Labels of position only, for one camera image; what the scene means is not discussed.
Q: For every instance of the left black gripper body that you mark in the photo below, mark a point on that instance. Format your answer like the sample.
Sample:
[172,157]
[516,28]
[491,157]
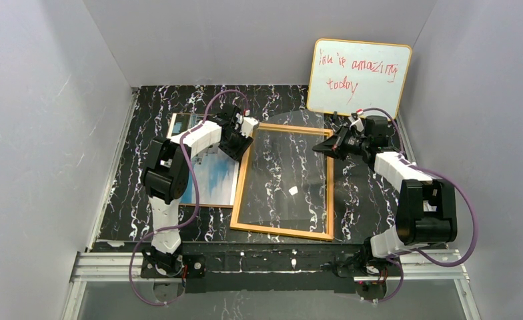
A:
[234,144]

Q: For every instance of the aluminium rail with black bases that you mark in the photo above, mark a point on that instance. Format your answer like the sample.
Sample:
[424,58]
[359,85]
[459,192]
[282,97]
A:
[209,267]

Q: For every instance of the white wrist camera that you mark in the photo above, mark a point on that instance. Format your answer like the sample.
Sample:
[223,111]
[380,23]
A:
[248,125]
[356,121]

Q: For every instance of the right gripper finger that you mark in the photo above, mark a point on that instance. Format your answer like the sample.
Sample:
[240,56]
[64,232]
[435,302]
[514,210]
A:
[330,150]
[338,138]

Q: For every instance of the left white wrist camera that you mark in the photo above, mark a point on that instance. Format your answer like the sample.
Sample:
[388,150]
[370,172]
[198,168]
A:
[248,125]

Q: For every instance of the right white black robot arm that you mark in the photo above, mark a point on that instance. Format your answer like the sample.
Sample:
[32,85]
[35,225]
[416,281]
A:
[426,212]

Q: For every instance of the whiteboard with red writing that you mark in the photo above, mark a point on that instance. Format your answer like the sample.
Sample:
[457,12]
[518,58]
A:
[347,76]

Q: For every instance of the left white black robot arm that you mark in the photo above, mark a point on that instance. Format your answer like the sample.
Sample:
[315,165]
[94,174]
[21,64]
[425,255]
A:
[168,170]

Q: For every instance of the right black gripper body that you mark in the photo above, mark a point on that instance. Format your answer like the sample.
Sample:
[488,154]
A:
[343,142]

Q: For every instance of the building and sky photo board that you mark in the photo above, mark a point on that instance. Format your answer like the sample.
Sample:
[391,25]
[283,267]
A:
[216,172]

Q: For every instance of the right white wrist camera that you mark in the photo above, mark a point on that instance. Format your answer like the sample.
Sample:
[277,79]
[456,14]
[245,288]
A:
[356,121]

